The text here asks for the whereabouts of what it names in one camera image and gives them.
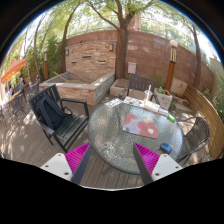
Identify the black metal mesh chair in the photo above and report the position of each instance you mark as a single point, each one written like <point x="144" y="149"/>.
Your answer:
<point x="195" y="139"/>

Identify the dark slatted far chair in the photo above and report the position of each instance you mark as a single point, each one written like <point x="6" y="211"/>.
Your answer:
<point x="137" y="86"/>

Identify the watercolour paint palette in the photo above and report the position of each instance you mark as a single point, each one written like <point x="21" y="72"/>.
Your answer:
<point x="113" y="103"/>

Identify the plastic cup with straw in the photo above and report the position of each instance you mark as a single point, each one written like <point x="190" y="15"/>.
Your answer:
<point x="148" y="94"/>

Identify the curved wooden bench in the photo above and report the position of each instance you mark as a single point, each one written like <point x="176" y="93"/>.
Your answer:
<point x="200" y="105"/>

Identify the floral mouse pad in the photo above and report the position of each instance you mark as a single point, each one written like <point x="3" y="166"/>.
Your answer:
<point x="140" y="125"/>

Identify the green marker tube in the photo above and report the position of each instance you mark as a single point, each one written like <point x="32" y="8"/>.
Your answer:
<point x="171" y="118"/>

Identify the open white book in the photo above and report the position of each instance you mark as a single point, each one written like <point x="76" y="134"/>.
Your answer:
<point x="155" y="108"/>

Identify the orange patio umbrella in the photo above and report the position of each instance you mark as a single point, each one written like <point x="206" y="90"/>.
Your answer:
<point x="15" y="66"/>

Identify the round glass patio table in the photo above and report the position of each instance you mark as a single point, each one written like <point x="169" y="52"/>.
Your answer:
<point x="115" y="146"/>

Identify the large tree trunk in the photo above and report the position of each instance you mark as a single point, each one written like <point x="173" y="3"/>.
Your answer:
<point x="124" y="10"/>

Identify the wooden lamp post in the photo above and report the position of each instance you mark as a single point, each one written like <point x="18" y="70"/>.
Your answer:
<point x="171" y="68"/>

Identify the potted plant in planter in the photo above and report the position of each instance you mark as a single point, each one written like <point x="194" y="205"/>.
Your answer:
<point x="164" y="97"/>

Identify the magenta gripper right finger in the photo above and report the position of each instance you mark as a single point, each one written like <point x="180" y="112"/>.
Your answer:
<point x="153" y="166"/>

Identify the blue computer mouse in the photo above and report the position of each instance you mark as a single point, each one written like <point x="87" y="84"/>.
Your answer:
<point x="166" y="148"/>

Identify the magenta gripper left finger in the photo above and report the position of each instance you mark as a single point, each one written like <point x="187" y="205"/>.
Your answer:
<point x="70" y="166"/>

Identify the black backpack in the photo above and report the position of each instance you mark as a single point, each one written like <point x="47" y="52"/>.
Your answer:
<point x="50" y="113"/>

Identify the black wooden armchair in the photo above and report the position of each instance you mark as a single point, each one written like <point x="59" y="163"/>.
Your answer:
<point x="71" y="128"/>

